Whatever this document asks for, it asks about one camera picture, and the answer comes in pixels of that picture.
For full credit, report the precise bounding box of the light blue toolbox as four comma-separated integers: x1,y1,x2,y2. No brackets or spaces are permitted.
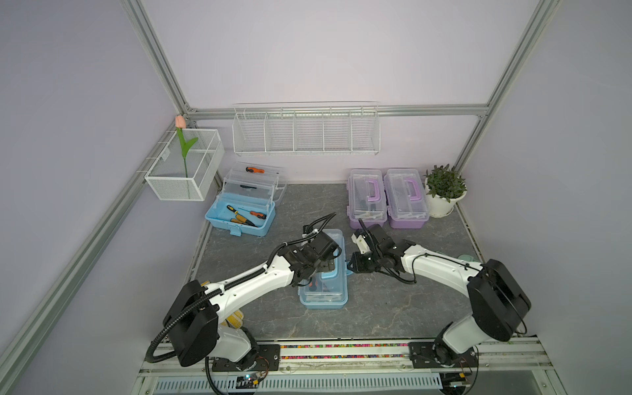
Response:
298,229,351,309
205,162,287,237

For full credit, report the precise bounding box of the purple toolbox with wrench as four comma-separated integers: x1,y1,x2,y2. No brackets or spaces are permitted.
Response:
383,169,430,230

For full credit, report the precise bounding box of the purple toolbox with ratchet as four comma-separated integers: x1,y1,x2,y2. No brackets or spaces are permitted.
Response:
347,169,388,230

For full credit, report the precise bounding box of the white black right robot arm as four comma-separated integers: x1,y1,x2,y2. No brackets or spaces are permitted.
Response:
347,224,532,367

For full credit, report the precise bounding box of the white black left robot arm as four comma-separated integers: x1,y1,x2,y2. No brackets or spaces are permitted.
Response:
144,213,342,370

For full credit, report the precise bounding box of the green dustpan brush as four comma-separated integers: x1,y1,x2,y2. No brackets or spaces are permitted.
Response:
458,254,480,263

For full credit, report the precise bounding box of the white potted green plant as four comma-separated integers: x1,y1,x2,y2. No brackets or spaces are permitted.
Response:
426,165,467,219

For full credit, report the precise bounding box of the orange screwdriver in lid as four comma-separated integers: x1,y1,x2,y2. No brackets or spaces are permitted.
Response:
245,167,266,174

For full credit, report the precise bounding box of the yellow work glove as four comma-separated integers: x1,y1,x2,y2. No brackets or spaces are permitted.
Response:
220,309,245,329

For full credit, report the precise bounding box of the pink artificial tulip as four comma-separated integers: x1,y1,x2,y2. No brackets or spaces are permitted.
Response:
174,115,198,177

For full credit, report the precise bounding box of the orange handled screwdriver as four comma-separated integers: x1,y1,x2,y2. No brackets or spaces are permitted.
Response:
238,207,268,220

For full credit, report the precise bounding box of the yellow handled screwdriver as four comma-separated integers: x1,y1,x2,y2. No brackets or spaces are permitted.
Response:
226,205,256,227

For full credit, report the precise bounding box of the white wire wall shelf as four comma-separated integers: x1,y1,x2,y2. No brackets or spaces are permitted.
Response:
232,101,381,156

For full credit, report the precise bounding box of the white mesh wall basket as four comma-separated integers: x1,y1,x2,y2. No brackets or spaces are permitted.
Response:
145,128,225,202

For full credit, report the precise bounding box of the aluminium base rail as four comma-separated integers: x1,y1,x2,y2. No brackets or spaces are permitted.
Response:
132,337,566,394

